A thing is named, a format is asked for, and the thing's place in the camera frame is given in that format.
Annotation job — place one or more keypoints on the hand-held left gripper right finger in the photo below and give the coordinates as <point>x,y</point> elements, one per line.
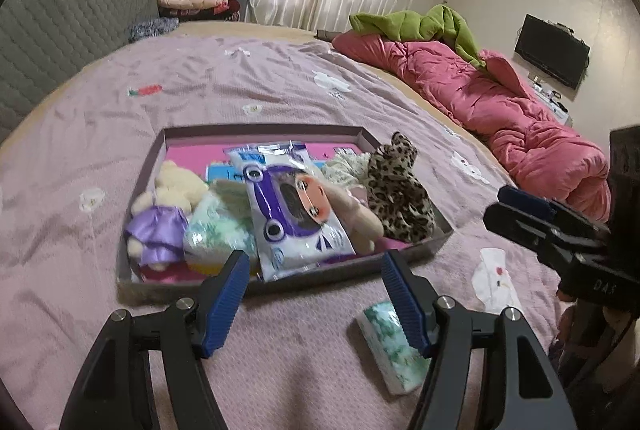
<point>405,305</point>

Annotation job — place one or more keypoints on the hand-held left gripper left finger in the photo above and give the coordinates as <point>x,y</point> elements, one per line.
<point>225,305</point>

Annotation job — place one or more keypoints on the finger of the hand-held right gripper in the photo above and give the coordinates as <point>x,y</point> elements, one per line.
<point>525,200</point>
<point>520,224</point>

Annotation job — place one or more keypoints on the green print tissue packet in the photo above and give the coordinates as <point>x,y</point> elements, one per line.
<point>390,350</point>
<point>215,230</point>

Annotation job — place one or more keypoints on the small beige plush bear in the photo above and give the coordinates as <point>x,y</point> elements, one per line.
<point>357,215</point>

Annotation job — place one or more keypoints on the blue purple wet wipes packet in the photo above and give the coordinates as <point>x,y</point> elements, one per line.
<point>285,210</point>

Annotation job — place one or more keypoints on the leopard print scrunchie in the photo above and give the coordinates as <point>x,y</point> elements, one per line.
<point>395,190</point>

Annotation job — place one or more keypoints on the white floral scrunchie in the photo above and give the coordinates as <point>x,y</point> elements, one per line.
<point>345,169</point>

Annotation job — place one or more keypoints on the dark shallow cardboard box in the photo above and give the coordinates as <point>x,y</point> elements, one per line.
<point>260,129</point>

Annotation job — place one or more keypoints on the person's right hand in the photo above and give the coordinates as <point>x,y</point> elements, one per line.
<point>567,325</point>

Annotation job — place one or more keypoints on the pink quilt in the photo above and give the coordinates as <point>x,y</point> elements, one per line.
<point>500,109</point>

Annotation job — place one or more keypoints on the white shelf under television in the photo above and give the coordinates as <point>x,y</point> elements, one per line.
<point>550,97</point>

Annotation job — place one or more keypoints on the black television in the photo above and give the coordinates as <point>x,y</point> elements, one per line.
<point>550,49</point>

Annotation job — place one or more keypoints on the pink and blue book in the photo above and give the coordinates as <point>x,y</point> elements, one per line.
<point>190,154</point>

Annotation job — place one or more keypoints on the purple printed bed sheet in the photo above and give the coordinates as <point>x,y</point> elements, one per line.
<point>100,134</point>

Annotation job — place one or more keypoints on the green blanket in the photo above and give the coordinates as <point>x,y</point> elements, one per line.
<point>400,24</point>

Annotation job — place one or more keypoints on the dark flat object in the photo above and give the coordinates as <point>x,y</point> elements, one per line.
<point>329,34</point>

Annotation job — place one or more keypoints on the dark patterned cloth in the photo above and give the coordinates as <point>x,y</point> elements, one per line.
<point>152,29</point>

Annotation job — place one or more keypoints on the dark red folded clothes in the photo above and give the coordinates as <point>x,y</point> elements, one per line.
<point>225,8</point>

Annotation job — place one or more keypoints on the pink folded blanket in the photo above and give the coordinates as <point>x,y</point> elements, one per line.
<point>192,1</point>

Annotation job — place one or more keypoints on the grey quilted headboard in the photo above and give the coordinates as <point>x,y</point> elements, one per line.
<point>75,9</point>

